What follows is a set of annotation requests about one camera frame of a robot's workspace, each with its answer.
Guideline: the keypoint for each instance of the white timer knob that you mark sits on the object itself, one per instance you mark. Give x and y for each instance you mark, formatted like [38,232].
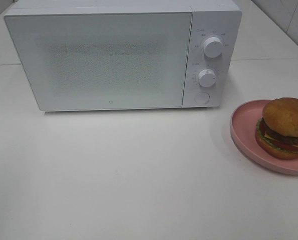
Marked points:
[207,78]

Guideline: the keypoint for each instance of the white upper power knob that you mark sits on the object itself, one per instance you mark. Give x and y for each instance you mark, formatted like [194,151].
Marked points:
[212,47]

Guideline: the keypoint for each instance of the burger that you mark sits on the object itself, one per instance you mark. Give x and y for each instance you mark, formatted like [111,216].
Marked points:
[277,131]

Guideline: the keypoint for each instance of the white microwave oven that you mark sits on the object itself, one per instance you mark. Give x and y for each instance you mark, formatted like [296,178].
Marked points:
[210,18]

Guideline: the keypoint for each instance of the white microwave door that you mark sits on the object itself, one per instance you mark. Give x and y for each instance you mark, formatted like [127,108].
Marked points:
[103,61]

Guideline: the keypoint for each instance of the pink plate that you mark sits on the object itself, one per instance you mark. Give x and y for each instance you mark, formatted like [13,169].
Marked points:
[243,128]

